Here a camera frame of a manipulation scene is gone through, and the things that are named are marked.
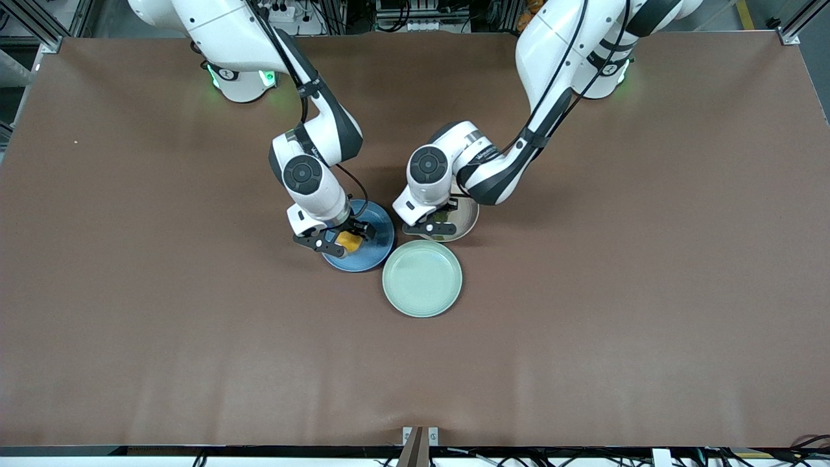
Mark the blue plate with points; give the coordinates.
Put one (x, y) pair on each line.
(379, 250)

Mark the light green plate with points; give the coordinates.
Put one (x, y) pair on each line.
(421, 279)

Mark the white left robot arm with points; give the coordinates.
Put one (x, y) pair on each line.
(557, 45)

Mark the yellow lemon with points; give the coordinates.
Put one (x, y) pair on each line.
(351, 243)

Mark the white power strip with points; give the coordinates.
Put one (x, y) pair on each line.
(282, 8)
(428, 26)

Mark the bag of orange items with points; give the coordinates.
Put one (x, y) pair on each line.
(525, 21)

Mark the metal table edge bracket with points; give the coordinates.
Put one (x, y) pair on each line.
(415, 447)

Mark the green lettuce leaf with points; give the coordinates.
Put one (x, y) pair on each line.
(446, 214)

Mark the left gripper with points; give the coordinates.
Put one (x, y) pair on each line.
(447, 212)

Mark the aluminium frame profile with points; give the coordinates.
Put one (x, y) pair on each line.
(48, 42)
(794, 32)

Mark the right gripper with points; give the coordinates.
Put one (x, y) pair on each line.
(355, 227)

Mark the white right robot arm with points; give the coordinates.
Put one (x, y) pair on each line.
(220, 32)

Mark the beige plate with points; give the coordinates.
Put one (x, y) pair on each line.
(468, 217)

